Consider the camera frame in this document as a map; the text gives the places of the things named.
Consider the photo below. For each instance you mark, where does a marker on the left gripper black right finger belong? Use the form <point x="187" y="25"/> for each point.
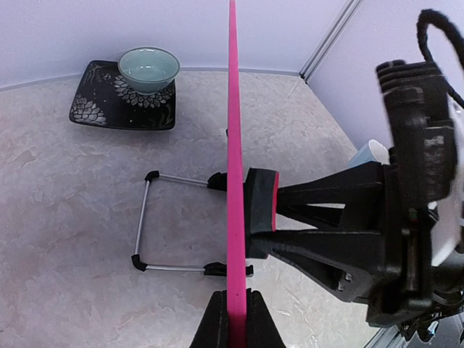
<point x="261" y="331"/>

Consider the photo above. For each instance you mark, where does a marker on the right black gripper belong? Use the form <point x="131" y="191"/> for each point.
<point x="381" y="254"/>

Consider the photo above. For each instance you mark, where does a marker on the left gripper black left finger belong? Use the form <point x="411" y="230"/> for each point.
<point x="213" y="328"/>

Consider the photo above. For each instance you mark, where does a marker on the pink framed whiteboard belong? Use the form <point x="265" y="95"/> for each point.
<point x="236" y="251"/>

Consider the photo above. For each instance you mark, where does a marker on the light blue mug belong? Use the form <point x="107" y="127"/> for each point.
<point x="372" y="151"/>

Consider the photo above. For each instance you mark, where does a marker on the black floral square plate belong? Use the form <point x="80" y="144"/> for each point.
<point x="104" y="99"/>

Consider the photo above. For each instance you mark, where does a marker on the green ceramic bowl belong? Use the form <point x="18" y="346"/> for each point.
<point x="148" y="69"/>

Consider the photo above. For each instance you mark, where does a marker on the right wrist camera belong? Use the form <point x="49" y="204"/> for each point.
<point x="428" y="144"/>

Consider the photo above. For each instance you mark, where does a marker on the whiteboard wire stand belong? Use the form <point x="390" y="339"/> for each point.
<point x="163" y="241"/>

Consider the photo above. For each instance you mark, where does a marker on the right aluminium frame post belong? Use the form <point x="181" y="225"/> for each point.
<point x="335" y="29"/>

